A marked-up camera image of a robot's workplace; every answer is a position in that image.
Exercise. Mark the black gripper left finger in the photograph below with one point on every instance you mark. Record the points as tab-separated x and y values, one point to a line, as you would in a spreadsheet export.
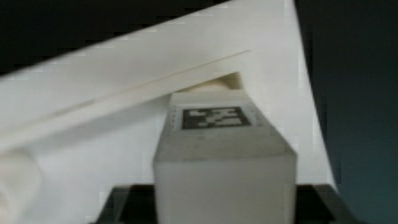
129	208

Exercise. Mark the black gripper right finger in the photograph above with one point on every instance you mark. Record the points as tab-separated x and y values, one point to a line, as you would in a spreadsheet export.
321	208

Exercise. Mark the white table leg with tag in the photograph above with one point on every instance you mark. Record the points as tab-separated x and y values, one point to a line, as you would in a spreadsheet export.
225	162

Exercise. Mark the white square tabletop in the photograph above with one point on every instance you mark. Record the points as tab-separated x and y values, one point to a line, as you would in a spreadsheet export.
85	107

